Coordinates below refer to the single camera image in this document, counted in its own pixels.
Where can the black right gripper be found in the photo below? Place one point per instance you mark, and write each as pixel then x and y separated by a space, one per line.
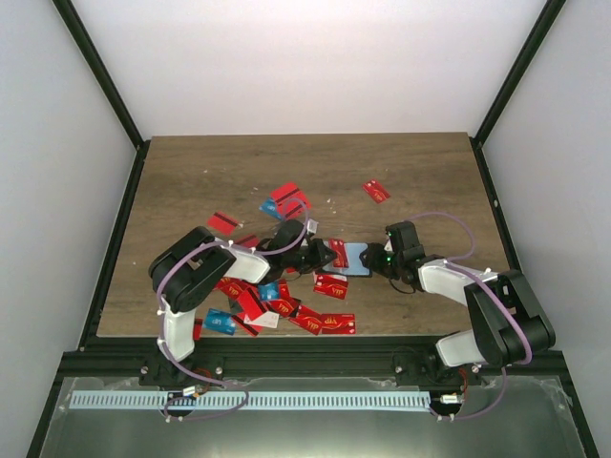
pixel 372 260

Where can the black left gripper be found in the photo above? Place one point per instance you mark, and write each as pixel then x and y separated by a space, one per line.
pixel 319 257

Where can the red VIP card carried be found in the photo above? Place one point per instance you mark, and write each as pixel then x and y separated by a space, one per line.
pixel 341 254

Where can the black card holder wallet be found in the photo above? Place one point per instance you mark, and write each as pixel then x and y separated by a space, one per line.
pixel 355 268

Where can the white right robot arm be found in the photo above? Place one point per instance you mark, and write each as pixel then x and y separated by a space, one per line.
pixel 508 323

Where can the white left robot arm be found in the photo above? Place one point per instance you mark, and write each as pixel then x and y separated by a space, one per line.
pixel 184 275

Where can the red VIP card centre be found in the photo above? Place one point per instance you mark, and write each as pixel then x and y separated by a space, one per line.
pixel 331 286

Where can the red striped card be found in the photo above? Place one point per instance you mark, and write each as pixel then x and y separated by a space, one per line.
pixel 222 223
pixel 248 241
pixel 287 190
pixel 293 205

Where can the blue VIP card centre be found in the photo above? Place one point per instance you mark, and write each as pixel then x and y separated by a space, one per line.
pixel 269 291

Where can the blue card under red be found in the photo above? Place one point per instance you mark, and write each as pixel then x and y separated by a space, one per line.
pixel 269 207

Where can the red striped card middle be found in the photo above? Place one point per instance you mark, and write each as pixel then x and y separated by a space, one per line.
pixel 248 241

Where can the red striped card top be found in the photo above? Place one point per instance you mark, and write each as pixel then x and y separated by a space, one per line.
pixel 287 190

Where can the red VIP card front right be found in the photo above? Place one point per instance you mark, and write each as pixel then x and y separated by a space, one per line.
pixel 338 324

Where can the lone red VIP card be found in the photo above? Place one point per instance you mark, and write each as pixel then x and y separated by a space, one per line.
pixel 376 191

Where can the white card front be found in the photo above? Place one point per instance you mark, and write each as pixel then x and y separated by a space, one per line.
pixel 268 319

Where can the red striped card left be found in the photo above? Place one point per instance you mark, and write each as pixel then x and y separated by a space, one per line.
pixel 222 223

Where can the blue card front left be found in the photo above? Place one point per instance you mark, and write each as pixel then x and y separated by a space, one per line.
pixel 219 321

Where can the black front frame rail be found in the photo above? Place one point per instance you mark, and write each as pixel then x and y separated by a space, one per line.
pixel 406 360

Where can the light blue slotted cable duct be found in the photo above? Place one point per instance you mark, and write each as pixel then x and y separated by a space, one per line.
pixel 402 401

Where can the black frame post right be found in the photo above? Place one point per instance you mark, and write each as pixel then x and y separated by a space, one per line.
pixel 528 51

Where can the black frame post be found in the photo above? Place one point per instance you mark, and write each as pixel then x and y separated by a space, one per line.
pixel 528 51
pixel 88 50

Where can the black frame post left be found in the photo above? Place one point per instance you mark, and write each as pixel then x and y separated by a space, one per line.
pixel 88 50

